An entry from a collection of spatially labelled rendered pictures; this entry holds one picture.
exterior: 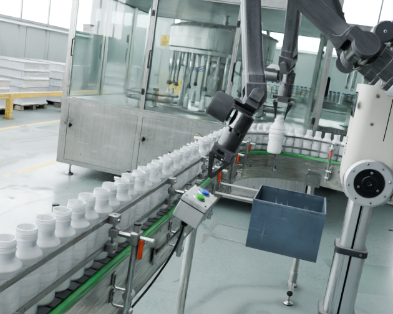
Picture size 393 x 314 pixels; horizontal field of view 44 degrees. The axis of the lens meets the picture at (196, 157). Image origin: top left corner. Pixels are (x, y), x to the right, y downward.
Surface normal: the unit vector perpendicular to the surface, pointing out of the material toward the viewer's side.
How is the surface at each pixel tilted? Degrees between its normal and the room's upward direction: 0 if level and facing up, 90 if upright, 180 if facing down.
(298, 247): 90
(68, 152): 90
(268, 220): 90
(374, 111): 90
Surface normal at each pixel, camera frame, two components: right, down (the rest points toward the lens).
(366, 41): 0.09, -0.25
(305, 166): -0.14, 0.17
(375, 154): -0.27, 0.33
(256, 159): 0.64, 0.24
